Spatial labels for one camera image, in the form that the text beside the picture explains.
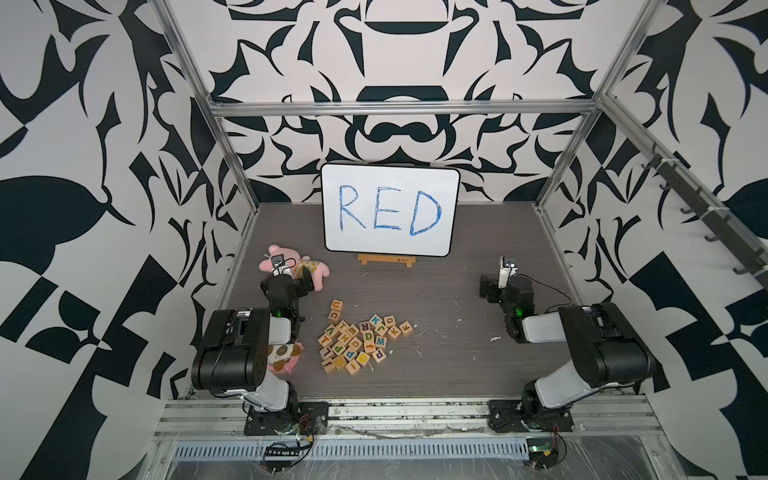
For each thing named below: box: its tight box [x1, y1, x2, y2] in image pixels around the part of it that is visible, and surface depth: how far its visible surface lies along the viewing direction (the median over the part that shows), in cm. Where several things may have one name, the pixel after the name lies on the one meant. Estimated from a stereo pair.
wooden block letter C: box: [328, 308, 342, 324], surface depth 91 cm
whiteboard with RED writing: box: [321, 163, 461, 257], surface depth 96 cm
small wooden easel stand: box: [358, 254, 417, 268], surface depth 101 cm
